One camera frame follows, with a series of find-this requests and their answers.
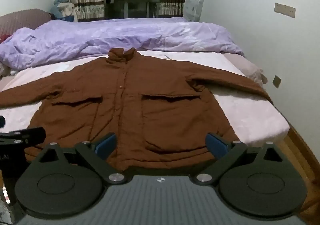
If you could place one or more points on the blue plush toy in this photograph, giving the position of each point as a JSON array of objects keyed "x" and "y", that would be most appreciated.
[{"x": 62, "y": 8}]

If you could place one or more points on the pink printed blanket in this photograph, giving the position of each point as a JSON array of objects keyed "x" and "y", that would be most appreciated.
[{"x": 250, "y": 115}]

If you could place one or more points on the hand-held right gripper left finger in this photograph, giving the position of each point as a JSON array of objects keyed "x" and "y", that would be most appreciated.
[{"x": 106, "y": 146}]

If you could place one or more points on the purple duvet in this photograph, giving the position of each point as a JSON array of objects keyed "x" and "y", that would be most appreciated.
[{"x": 105, "y": 34}]

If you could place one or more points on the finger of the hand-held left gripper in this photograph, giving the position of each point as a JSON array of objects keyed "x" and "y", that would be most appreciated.
[
  {"x": 2, "y": 122},
  {"x": 25, "y": 135}
]

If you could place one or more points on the brown jacket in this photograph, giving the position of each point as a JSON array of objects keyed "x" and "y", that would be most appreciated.
[{"x": 140, "y": 105}]

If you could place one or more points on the wide wall socket panel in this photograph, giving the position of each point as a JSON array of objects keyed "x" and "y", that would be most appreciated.
[{"x": 285, "y": 10}]

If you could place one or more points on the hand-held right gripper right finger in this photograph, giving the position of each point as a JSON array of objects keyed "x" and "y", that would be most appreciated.
[{"x": 216, "y": 146}]

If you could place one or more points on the wooden baseboard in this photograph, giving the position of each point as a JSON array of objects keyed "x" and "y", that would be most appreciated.
[{"x": 303, "y": 151}]

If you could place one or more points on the red cloth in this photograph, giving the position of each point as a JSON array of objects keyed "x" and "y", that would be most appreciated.
[{"x": 3, "y": 38}]

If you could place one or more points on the small wall socket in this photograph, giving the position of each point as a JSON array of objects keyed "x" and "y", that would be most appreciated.
[{"x": 276, "y": 81}]

